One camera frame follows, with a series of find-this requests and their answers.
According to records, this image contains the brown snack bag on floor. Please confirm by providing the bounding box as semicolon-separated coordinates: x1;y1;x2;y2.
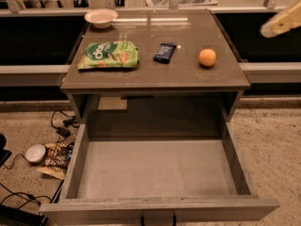
37;143;72;180

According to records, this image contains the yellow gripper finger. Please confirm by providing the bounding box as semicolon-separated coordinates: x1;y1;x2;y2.
261;0;301;38

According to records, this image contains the dark blue snack bar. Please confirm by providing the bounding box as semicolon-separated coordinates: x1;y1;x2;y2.
153;42;177;64

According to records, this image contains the black power strip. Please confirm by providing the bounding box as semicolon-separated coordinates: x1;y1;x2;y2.
0;205;48;226

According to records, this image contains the black drawer handle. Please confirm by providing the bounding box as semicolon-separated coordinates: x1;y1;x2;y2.
140;216;177;226

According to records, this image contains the open grey drawer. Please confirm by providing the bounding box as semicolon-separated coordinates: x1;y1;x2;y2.
40;95;278;226

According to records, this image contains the grey cabinet counter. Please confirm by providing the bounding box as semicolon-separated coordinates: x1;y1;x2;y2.
61;9;249;113

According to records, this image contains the green chip bag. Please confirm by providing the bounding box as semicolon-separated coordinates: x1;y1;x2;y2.
77;40;138;70

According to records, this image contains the black power adapter cable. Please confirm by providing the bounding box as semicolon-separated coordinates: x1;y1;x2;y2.
50;108;81;138

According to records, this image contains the white round puck device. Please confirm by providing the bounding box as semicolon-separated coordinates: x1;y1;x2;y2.
25;144;46;163

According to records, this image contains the white bowl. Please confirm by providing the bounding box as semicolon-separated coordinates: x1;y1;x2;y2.
85;8;119;29

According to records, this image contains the black floor cable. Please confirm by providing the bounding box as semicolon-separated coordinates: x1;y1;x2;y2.
0;153;53;206

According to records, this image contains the orange fruit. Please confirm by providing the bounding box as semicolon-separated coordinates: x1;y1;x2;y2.
198;49;216;67

